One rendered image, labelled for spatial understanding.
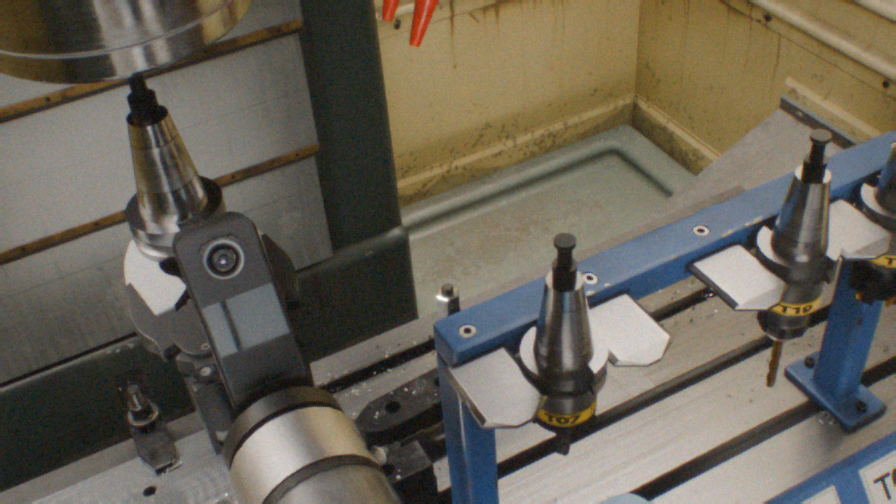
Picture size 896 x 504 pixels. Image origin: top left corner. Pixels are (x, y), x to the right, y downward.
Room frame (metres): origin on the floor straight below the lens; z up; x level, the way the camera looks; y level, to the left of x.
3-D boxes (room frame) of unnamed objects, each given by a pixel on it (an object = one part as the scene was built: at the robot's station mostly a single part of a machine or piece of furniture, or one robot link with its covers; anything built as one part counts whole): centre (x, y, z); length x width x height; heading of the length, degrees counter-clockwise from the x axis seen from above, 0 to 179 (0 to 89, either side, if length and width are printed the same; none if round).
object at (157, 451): (0.68, 0.31, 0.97); 0.13 x 0.03 x 0.15; 24
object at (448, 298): (0.80, 0.00, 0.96); 0.03 x 0.03 x 0.13
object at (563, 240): (0.51, -0.08, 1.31); 0.02 x 0.02 x 0.03
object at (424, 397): (0.74, -0.01, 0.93); 0.26 x 0.05 x 0.06; 119
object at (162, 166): (0.53, 0.17, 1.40); 0.04 x 0.04 x 0.07
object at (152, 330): (0.46, 0.17, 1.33); 0.09 x 0.05 x 0.02; 38
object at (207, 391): (0.42, 0.12, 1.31); 0.12 x 0.08 x 0.09; 24
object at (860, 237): (0.62, -0.33, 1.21); 0.07 x 0.05 x 0.01; 24
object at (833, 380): (0.71, -0.41, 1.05); 0.10 x 0.05 x 0.30; 24
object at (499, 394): (0.48, -0.03, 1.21); 0.07 x 0.05 x 0.01; 24
